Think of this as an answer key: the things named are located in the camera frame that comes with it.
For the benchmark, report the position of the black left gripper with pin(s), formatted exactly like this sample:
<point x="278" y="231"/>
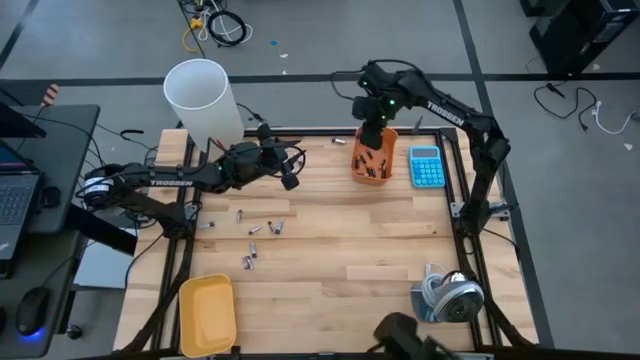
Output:
<point x="270" y="160"/>

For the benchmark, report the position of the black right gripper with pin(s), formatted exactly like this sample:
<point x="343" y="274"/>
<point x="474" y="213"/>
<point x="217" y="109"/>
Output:
<point x="371" y="120"/>

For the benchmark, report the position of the orange plastic bin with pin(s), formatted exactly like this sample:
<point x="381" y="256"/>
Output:
<point x="391" y="150"/>

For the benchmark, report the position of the small silver battery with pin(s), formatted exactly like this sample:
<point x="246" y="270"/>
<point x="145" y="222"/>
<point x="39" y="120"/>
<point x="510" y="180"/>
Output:
<point x="255" y="230"/>
<point x="245" y="262"/>
<point x="239" y="216"/>
<point x="253" y="249"/>
<point x="250" y="262"/>
<point x="271" y="227"/>
<point x="278" y="227"/>
<point x="206" y="225"/>

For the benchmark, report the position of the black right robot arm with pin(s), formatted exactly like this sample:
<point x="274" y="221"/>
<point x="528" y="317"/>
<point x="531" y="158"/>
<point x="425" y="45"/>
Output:
<point x="445" y="112"/>

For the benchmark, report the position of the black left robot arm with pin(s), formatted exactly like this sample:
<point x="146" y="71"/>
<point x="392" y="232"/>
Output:
<point x="170" y="182"/>

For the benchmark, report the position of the blue calculator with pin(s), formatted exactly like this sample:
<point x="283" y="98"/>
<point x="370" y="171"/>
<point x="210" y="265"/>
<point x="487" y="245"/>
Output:
<point x="426" y="167"/>

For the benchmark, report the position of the white lamp with wooden base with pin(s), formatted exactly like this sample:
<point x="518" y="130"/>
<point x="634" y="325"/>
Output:
<point x="202" y="105"/>

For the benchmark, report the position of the yellow plastic bin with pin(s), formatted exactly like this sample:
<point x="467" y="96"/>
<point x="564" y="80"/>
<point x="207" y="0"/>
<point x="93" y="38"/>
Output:
<point x="207" y="315"/>

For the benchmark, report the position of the black computer tower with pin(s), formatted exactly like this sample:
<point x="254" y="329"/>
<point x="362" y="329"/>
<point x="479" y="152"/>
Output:
<point x="625" y="20"/>
<point x="565" y="45"/>

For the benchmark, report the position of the white box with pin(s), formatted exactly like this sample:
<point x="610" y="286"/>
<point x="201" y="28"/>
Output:
<point x="100" y="270"/>

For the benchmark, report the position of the black desk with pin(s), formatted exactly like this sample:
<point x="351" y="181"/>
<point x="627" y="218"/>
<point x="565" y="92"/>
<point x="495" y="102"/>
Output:
<point x="65" y="145"/>

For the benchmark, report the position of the small black device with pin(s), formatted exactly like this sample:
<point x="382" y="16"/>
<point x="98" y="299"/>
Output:
<point x="50" y="196"/>

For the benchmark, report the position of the orange black striped marker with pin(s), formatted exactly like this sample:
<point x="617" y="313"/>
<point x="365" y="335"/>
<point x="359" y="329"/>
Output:
<point x="50" y="95"/>

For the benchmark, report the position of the black laptop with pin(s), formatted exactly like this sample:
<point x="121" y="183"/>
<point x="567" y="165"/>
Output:
<point x="15" y="200"/>

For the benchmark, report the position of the black chair caster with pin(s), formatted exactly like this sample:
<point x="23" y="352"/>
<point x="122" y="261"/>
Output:
<point x="74" y="332"/>

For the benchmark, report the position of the black computer mouse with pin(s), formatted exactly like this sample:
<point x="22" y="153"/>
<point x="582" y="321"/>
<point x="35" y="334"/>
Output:
<point x="32" y="310"/>

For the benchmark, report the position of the black aluminium rig frame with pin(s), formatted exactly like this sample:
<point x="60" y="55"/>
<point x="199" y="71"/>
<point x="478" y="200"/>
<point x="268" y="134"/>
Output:
<point x="320" y="131"/>

